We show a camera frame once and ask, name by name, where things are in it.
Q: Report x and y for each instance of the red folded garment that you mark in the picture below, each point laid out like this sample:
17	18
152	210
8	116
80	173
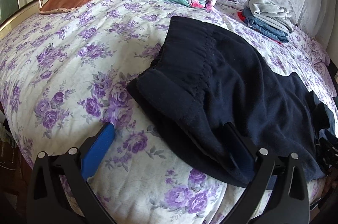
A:
242	17

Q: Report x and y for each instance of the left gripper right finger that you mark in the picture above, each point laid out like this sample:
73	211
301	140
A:
288	202

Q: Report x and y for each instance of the blue folded jeans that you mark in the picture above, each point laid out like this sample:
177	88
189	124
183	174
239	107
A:
264	28

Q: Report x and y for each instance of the purple floral bedspread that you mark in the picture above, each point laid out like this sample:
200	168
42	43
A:
64	75

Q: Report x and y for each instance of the dark navy pants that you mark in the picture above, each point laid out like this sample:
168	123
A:
205	77

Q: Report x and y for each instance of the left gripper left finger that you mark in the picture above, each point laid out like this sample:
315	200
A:
58	189

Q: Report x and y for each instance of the grey folded garment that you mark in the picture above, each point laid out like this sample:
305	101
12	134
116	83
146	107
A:
272	14

